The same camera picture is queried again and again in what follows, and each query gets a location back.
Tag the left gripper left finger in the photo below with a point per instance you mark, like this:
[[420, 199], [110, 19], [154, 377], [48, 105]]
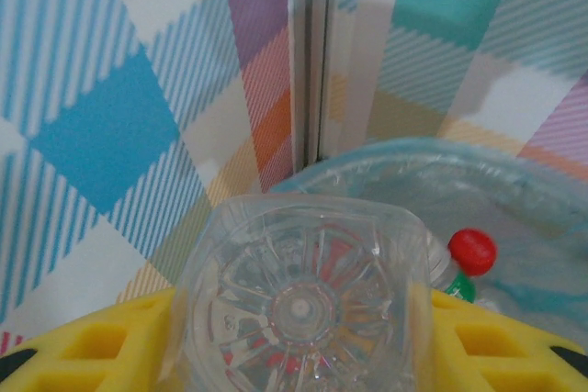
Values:
[[142, 318]]

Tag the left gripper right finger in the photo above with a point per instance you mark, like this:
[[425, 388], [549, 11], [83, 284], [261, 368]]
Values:
[[441, 355]]

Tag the green cap white label bottle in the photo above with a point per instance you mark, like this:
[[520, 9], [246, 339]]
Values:
[[461, 288]]

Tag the red label cola bottle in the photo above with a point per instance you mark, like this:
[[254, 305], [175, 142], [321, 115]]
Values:
[[473, 249]]

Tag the clear bottle red-white label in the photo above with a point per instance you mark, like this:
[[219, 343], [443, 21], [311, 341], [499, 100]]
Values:
[[298, 309]]

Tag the light blue plastic-lined bin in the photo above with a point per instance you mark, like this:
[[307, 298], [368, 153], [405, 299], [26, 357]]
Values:
[[505, 190]]

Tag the left aluminium corner post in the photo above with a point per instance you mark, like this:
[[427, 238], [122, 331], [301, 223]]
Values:
[[317, 66]]

